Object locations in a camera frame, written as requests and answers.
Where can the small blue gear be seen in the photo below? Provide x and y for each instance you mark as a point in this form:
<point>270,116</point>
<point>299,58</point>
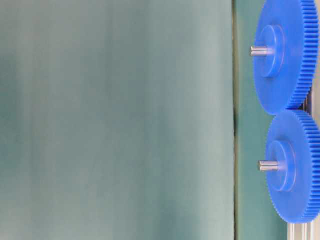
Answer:
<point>293,141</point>

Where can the steel shaft of large gear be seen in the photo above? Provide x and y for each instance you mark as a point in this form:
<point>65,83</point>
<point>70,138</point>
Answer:
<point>261,51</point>

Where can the silver aluminium extrusion rail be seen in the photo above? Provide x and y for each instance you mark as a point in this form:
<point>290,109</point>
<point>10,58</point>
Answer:
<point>311,230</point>

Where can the large blue gear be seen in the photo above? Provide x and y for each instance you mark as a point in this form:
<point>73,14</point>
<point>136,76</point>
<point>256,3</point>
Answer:
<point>289,29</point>

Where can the steel shaft of small gear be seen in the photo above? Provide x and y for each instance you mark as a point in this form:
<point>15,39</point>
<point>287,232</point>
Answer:
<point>269,165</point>

